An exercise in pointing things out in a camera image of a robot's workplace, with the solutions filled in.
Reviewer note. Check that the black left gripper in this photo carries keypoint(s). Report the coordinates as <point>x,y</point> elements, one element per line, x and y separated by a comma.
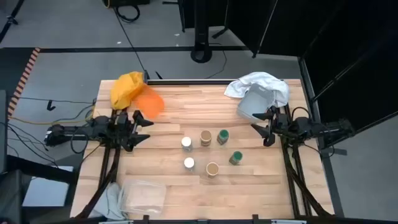
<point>124,130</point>

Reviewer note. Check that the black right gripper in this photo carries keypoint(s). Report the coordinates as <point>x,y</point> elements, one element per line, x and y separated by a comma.
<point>280,124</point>

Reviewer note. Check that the green lid spice jar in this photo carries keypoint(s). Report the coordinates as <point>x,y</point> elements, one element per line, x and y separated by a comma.
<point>236,156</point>
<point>223,135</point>

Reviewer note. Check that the white lid spice jar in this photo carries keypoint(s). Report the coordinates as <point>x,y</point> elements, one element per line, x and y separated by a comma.
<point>186,143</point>
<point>189,163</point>

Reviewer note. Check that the brown lid spice jar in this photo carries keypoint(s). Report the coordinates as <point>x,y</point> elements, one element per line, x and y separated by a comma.
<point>206,137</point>
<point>212,169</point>

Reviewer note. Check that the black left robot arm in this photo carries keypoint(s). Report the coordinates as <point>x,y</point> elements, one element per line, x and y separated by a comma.
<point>77,130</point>

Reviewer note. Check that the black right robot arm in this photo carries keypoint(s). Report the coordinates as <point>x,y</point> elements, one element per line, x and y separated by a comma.
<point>314,128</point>

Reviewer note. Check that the grey plastic bin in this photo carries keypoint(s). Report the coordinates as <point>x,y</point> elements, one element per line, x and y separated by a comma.
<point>253,104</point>

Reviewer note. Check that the orange plastic bin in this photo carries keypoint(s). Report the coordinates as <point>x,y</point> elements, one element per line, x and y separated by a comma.
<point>150,104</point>

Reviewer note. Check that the yellow cloth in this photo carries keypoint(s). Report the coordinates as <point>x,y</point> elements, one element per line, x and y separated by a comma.
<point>126,88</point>

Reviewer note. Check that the white towel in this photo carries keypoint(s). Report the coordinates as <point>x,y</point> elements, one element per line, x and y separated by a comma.
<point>264,80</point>

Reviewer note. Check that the clear plastic bin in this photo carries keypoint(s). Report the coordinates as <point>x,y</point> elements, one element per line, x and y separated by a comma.
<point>143,196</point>

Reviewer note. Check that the grey cloth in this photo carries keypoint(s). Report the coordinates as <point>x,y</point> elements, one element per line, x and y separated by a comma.
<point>109,202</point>

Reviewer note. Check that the black floor clip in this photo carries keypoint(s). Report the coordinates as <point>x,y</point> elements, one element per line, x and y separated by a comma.
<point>50,106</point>

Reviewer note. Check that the black partition panel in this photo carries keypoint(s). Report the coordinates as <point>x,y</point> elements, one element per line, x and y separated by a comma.
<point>311,28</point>

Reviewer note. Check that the white flat board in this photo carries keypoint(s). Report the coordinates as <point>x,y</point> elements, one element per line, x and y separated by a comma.
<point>46,189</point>

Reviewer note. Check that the orange black hazard tape strip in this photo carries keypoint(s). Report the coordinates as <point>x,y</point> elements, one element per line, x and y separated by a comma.
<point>23,81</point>

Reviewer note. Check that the black tripod leg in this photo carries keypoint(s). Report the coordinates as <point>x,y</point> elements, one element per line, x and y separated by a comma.
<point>11,20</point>

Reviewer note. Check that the black table frame struts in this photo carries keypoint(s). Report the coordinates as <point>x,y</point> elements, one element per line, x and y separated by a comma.
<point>104,174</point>
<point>298,174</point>

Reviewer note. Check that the silver aluminium table rail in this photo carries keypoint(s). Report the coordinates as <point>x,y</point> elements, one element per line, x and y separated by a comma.
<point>189,81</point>

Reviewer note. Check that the black stand post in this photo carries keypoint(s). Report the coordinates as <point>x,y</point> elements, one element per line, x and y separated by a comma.
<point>201,37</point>

